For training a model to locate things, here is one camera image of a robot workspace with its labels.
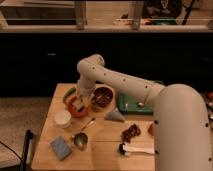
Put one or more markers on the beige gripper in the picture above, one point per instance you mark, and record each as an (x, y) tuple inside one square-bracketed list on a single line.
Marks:
[(84, 94)]

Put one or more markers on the wooden whiteboard eraser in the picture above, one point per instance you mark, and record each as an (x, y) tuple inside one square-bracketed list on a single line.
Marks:
[(78, 104)]

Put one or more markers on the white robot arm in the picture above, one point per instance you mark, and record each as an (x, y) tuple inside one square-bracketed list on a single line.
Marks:
[(182, 135)]

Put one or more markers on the orange red bowl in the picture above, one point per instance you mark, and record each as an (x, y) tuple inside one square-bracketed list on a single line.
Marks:
[(85, 111)]

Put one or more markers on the dark maroon bowl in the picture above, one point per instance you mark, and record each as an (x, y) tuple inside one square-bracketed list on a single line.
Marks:
[(102, 97)]

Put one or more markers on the green pepper toy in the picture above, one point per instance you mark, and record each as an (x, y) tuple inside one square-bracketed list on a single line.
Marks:
[(68, 93)]

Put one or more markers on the white cup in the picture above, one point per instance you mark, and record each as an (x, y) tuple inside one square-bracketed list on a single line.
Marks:
[(63, 119)]

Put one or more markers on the grey cloth piece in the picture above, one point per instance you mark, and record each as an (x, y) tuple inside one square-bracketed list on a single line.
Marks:
[(115, 115)]

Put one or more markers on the green plastic tray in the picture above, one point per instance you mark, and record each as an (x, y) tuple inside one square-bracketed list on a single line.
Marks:
[(133, 106)]

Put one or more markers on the metal measuring cup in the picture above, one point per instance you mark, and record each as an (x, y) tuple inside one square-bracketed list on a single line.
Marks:
[(80, 139)]

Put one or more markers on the dark red grapes toy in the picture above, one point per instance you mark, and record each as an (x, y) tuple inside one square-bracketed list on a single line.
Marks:
[(130, 133)]

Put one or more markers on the blue sponge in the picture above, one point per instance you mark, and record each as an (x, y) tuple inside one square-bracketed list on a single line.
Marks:
[(60, 148)]

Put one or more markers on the orange fruit toy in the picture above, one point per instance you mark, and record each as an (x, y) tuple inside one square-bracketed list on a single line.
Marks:
[(151, 129)]

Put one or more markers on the white handled dish brush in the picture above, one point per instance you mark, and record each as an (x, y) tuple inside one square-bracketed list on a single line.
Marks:
[(125, 149)]

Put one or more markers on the black chair frame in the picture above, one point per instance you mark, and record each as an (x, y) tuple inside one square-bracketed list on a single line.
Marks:
[(28, 137)]

